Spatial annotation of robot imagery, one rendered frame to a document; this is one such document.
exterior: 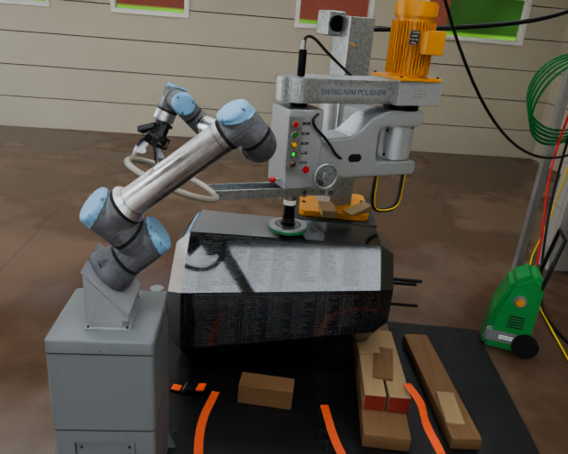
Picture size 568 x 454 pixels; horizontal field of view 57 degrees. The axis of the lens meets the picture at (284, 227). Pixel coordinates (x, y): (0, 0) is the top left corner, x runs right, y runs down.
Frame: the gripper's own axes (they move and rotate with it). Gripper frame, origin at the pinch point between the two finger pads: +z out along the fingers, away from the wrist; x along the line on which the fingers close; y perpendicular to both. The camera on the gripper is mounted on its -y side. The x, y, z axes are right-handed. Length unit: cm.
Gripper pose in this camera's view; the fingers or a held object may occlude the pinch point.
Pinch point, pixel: (142, 160)
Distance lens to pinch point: 246.1
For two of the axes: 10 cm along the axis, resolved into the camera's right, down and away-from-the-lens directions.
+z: -4.2, 8.9, 1.8
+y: 7.6, 4.5, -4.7
